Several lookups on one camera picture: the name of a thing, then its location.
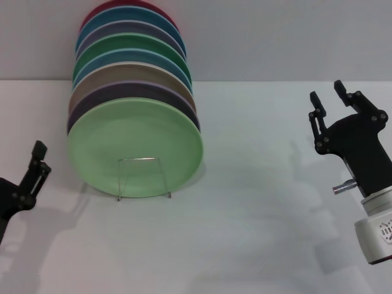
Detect light green plate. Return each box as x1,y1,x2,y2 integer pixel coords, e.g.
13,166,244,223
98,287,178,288
67,97,205,199

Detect deep blue plate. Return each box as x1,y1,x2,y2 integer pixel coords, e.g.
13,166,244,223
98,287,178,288
75,5,187,58

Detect grey purple plate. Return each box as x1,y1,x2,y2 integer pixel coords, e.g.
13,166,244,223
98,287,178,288
75,20,187,59

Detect metal wire plate rack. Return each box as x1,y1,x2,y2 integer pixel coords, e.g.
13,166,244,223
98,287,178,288
117,157,172,202

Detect right gripper cable plug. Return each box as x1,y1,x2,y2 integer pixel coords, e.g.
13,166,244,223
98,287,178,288
333,180,358,195

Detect beige plate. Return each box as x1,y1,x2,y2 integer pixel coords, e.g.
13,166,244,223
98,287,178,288
67,61,197,121

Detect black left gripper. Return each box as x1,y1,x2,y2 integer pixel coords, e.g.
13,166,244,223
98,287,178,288
0,140,52,243

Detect lilac plate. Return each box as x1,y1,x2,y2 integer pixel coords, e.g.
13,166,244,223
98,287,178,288
66,81,202,135

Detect light blue plate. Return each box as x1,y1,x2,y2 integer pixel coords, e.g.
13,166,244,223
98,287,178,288
72,47,194,92

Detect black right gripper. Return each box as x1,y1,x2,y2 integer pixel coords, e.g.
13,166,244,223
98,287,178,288
308,80,392,197

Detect maroon plate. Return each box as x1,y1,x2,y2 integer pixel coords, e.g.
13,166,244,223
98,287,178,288
78,0,180,34

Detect dark green plate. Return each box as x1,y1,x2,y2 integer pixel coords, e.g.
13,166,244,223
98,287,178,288
72,32,192,83

